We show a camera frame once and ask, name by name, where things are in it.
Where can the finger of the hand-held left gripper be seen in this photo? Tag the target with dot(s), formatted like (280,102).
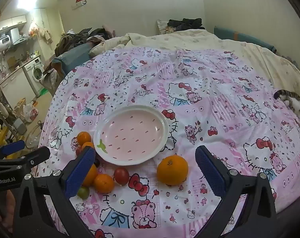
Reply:
(13,146)
(33,157)

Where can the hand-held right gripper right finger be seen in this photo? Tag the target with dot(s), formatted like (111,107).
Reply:
(209,173)

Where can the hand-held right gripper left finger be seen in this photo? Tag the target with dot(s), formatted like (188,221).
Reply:
(80,172)

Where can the medium orange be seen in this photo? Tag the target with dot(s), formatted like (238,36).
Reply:
(104,183)
(91,176)

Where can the dark grape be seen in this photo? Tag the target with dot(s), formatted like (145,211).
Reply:
(97,162)

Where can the green tomato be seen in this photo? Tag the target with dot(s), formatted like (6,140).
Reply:
(83,192)

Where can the red tomato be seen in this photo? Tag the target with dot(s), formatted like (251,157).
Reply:
(78,150)
(121,176)

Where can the small tangerine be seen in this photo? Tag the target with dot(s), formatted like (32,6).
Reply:
(83,137)
(87,145)

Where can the large orange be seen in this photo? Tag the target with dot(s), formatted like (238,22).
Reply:
(172,169)

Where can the pink strawberry print plate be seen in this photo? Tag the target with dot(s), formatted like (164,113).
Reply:
(131,135)

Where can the grey stool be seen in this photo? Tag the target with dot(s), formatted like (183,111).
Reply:
(19,126)

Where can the white red plastic bag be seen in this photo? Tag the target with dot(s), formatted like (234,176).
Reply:
(31,111)

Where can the pink cartoon printed blanket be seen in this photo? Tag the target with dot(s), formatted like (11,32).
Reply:
(202,99)

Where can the white washing machine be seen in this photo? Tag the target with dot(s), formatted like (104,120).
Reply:
(34,70)

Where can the blue padded bed end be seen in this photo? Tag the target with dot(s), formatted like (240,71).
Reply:
(63,63)

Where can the white water heater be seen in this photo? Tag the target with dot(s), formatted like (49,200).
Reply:
(1,43)

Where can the tabby cat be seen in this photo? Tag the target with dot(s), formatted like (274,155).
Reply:
(292,103)

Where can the range hood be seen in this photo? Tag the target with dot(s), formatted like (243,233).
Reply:
(14,36)

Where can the hanging beige cloth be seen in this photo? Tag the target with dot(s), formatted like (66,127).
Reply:
(47,34)

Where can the hanging orange plastic bag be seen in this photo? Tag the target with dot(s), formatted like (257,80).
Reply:
(33,29)

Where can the pile of dark clothes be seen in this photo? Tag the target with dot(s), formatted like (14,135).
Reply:
(73,41)

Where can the teal cushion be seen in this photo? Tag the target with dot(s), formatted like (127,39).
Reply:
(244,38)

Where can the dark clothes heap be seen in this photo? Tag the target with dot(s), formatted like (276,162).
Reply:
(185,23)

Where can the floral pillow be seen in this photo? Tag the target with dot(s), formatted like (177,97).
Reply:
(163,28)

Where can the cream wall cabinets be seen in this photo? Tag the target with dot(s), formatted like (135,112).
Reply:
(11,22)

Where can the cartoon wall sticker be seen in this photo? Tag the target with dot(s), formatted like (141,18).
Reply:
(79,2)

